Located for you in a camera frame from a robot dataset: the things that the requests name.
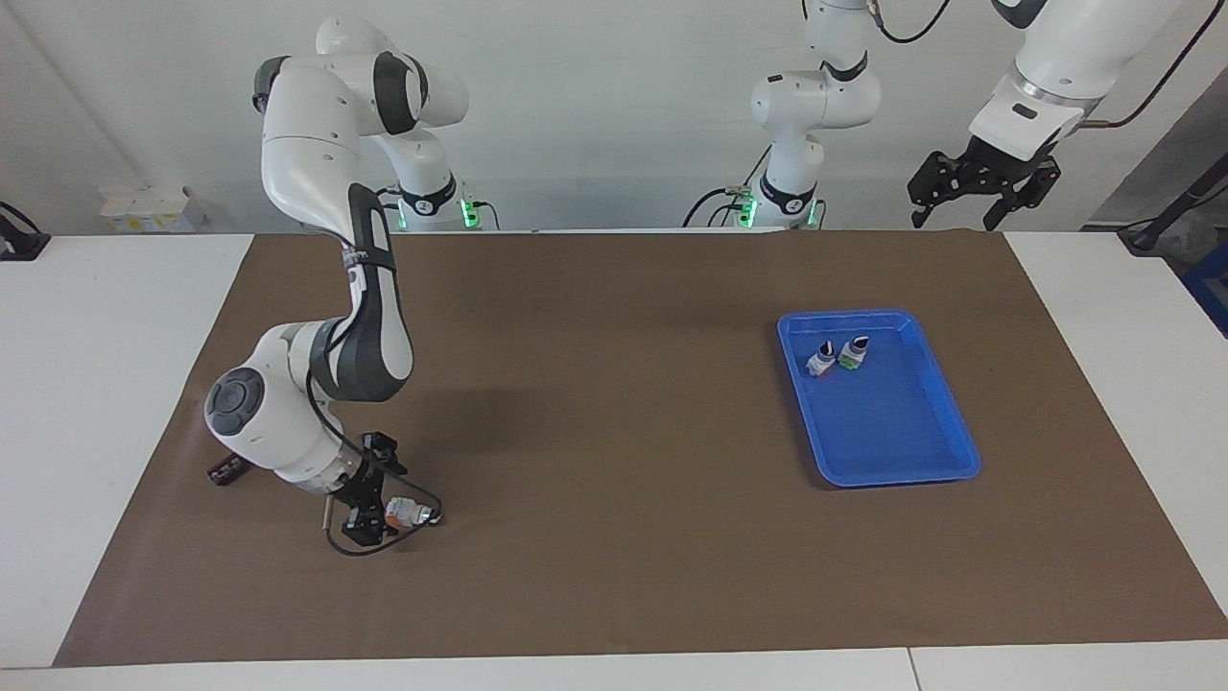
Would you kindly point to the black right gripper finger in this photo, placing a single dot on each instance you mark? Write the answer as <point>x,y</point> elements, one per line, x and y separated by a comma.
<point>365,521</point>
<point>387,453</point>

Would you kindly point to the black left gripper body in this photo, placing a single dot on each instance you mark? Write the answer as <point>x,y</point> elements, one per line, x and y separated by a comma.
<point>1007,165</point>

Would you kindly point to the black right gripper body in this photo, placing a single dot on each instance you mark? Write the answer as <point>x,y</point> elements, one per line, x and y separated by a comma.
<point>360,485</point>

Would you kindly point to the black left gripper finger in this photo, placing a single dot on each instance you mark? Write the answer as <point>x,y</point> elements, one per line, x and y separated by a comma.
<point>935,178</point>
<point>1031,192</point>

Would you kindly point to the white rotary selector switch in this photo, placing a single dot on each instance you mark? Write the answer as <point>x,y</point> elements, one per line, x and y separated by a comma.
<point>852,353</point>
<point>408,512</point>
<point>820,361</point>

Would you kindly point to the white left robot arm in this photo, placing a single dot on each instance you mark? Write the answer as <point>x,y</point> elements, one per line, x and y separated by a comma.
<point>815,106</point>

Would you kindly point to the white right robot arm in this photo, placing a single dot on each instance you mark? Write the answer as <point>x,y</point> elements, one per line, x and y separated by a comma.
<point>307,125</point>

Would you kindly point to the black stand pole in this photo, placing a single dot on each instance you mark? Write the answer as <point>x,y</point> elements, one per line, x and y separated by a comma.
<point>1142,238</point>

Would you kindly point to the blue crate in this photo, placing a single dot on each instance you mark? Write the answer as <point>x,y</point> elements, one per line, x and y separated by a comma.
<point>1211,288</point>

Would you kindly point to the brown table mat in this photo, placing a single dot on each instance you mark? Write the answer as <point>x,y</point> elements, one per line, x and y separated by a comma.
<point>614,480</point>

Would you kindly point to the blue plastic tray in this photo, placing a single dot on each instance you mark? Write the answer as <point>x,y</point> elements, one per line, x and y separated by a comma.
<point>892,432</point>

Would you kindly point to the white cardboard box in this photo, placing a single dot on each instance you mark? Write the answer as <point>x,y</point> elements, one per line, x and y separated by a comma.
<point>144,206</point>

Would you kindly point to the black clamp device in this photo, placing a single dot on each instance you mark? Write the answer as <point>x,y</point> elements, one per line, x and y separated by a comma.
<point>19,240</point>

